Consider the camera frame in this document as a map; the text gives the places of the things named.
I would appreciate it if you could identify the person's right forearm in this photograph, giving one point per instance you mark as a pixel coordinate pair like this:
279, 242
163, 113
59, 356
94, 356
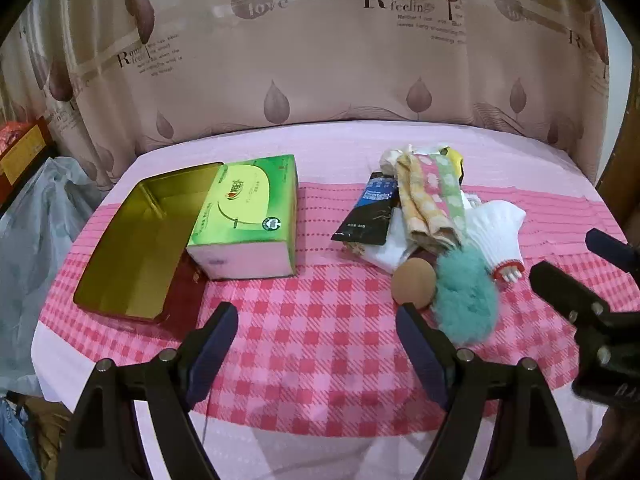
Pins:
620, 440

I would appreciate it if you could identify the beige leaf printed curtain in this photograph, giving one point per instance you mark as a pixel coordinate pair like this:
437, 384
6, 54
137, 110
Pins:
325, 60

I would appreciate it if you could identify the red yellow box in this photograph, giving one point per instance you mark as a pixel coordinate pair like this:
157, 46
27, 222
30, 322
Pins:
20, 147

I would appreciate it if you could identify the green dotted towel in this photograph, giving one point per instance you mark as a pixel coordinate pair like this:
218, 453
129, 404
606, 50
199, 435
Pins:
452, 190

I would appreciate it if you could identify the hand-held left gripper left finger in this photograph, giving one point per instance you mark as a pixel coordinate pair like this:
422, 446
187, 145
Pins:
210, 360

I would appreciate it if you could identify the black blue packet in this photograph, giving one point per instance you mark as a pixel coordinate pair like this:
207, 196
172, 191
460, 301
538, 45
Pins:
367, 210

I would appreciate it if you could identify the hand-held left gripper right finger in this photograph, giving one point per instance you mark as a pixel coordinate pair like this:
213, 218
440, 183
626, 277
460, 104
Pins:
425, 360

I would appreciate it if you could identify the yellow checked towel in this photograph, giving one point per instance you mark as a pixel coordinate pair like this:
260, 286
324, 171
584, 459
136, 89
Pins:
417, 200

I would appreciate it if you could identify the teal fluffy pom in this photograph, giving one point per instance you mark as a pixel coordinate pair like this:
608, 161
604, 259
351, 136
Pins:
462, 300

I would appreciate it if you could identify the yellow black fabric pouch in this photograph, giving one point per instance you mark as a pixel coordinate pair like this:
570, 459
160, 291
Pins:
454, 157

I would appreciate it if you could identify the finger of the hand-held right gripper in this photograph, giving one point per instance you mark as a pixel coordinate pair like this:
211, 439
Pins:
612, 252
562, 290

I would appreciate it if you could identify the pink checked bed sheet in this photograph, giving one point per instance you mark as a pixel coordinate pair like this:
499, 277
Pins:
325, 310

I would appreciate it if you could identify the white knit glove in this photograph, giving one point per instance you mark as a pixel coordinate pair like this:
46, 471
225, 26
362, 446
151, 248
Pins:
492, 230

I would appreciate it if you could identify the pink dotted towel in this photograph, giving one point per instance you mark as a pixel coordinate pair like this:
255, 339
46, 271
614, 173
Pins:
434, 185

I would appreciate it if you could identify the beige cloth glove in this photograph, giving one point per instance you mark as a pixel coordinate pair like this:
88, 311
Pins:
387, 160

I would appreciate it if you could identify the brown makeup sponge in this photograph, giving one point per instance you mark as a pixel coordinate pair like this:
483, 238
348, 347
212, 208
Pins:
412, 282

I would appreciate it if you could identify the grey plastic bag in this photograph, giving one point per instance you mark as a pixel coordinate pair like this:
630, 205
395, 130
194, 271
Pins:
40, 240

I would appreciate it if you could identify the blue denim cloth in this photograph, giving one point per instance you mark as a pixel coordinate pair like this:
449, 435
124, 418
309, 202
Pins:
15, 435

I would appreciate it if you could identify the white sock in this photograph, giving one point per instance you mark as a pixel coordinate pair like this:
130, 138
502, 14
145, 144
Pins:
395, 250

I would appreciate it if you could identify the green tissue box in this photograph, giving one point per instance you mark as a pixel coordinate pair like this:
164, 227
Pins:
240, 200

